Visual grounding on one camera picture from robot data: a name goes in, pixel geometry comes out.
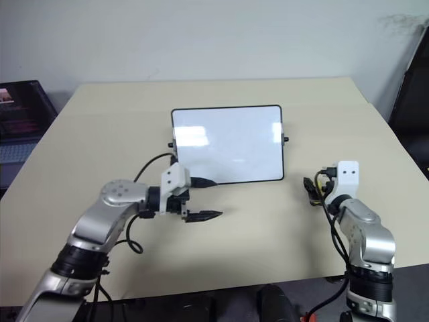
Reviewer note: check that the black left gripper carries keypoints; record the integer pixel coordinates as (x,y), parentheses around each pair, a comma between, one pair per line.
(176,204)

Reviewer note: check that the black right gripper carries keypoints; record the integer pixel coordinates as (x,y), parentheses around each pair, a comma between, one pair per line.
(330,186)

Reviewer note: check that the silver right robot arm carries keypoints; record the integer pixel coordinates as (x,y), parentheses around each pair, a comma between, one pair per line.
(368,231)

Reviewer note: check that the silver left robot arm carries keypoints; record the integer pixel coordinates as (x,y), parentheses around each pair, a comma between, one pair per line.
(100,218)

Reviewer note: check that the small black-framed whiteboard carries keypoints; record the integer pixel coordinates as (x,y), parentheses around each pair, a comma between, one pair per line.
(231,144)

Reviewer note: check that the dark rounded shape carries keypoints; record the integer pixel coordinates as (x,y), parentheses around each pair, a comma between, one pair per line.
(196,310)
(276,305)

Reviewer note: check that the open blue laptop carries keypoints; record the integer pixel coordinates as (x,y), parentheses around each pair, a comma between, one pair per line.
(23,110)

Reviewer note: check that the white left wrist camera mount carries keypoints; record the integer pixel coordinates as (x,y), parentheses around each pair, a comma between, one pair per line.
(174,177)

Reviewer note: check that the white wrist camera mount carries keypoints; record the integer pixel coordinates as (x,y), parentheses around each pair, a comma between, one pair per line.
(347,177)
(174,177)

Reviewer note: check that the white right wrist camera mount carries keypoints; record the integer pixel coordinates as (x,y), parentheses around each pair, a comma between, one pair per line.
(347,177)

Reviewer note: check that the black table bracket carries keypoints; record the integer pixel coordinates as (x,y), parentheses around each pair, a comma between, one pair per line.
(335,278)

